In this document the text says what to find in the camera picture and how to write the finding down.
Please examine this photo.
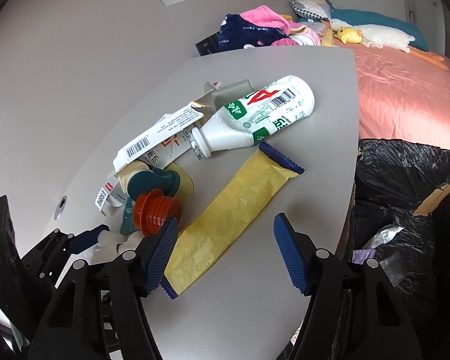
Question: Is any teal pillow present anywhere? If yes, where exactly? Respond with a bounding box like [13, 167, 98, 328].
[331, 8, 429, 51]

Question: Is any grey desk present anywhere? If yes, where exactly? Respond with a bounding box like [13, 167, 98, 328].
[40, 45, 361, 360]

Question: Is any yellow duck plush toy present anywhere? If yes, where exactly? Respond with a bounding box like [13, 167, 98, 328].
[335, 27, 362, 44]

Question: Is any teal round cup lid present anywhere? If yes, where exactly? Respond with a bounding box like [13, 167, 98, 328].
[118, 161, 194, 236]

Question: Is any cardboard trash box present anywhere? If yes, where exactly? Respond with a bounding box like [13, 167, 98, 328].
[413, 183, 450, 216]

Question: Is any white tissue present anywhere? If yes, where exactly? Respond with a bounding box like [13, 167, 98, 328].
[90, 230, 145, 265]

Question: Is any white red-label small box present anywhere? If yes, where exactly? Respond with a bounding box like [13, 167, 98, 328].
[95, 172, 128, 216]

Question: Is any black trash bag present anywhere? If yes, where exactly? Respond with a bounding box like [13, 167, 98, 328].
[345, 139, 450, 359]

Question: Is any white goose plush toy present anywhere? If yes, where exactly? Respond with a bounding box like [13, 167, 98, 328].
[328, 19, 449, 71]

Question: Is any navy patterned blanket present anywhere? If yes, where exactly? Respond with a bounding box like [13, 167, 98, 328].
[218, 14, 288, 52]

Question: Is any yellow long plush pillow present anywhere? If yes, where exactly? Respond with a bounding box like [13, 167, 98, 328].
[320, 27, 337, 47]

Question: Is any black wall socket panel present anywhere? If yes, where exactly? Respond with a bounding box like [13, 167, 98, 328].
[195, 33, 218, 56]

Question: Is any grey desk cable grommet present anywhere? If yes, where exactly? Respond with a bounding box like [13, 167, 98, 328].
[53, 195, 67, 220]

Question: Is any orange ribbed stopper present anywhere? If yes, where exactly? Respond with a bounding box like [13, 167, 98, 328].
[133, 189, 182, 237]

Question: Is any white milk bottle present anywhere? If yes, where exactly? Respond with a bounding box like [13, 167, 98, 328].
[187, 75, 315, 159]

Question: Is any white barcode carton box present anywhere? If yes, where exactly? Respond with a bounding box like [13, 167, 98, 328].
[113, 103, 205, 173]

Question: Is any purple plastic wrapper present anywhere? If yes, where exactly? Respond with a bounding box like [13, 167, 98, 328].
[352, 249, 376, 265]

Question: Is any yellow blue-ended wrapper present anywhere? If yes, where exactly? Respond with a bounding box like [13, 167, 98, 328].
[161, 141, 305, 299]

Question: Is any grey checkered pillow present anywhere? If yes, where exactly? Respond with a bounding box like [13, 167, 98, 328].
[290, 0, 333, 21]

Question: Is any pink bed sheet mattress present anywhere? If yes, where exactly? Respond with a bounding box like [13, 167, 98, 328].
[345, 44, 450, 150]

